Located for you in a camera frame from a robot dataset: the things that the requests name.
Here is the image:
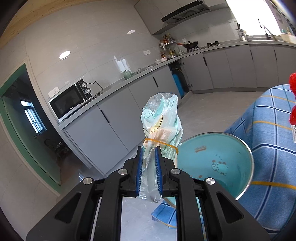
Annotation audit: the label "clear printed plastic bag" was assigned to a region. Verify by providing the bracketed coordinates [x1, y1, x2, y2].
[139, 93, 183, 203]

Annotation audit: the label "grey lower kitchen cabinets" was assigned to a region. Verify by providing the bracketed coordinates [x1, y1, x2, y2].
[59, 41, 295, 174]

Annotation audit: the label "grey kitchen cabinets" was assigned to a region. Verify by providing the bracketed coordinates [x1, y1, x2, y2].
[59, 41, 295, 174]
[134, 0, 228, 35]

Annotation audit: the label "kitchen sink faucet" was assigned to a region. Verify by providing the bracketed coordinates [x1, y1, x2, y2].
[258, 19, 278, 41]

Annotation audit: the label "grey upper kitchen cabinets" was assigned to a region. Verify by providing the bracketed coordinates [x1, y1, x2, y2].
[134, 0, 228, 35]

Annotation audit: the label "blue plaid tablecloth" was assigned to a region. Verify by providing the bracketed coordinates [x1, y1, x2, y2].
[151, 83, 296, 235]

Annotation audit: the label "teal enamel basin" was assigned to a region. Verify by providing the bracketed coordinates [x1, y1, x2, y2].
[177, 132, 254, 200]

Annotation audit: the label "black white microwave oven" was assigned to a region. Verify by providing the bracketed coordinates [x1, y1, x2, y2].
[49, 79, 92, 122]

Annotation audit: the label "blue water filter tank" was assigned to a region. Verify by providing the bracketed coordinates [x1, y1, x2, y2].
[173, 73, 185, 98]

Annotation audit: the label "gas stove burner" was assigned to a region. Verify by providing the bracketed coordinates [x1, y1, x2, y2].
[207, 41, 220, 47]

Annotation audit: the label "black wok pan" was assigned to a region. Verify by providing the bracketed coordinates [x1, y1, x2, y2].
[177, 41, 198, 53]

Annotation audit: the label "spice rack with bottles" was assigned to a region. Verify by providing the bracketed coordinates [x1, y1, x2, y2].
[159, 34, 179, 60]

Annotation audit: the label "black range hood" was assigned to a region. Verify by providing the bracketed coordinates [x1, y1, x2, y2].
[161, 1, 210, 24]

